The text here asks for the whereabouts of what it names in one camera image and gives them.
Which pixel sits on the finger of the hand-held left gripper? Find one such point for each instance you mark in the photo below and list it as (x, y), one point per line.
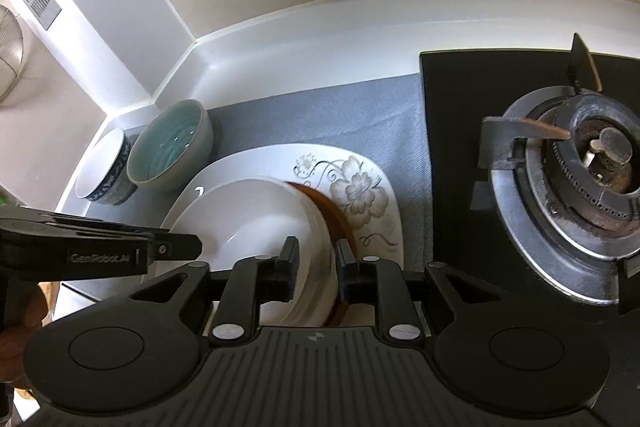
(175, 247)

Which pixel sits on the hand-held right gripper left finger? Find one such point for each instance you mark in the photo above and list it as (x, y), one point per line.
(289, 267)

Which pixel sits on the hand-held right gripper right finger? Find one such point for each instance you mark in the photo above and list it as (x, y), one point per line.
(345, 269)

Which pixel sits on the brown round plate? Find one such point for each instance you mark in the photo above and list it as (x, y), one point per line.
(332, 217)

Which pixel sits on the cream round bowl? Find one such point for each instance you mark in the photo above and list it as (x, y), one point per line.
(240, 217)

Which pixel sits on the white floral square plate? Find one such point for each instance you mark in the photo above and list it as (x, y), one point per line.
(350, 192)

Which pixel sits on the white bowl blue pattern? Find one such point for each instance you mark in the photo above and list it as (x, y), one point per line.
(100, 167)

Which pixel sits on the teal ribbed bowl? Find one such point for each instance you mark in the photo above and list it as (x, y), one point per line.
(165, 142)

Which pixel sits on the person's left hand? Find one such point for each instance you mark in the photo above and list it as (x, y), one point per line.
(30, 312)

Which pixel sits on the grey counter mat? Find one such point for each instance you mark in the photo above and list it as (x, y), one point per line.
(300, 117)

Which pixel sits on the black glass gas stove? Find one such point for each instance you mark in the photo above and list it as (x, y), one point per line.
(450, 107)

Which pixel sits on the gas burner with grate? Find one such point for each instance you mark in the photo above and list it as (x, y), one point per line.
(550, 207)

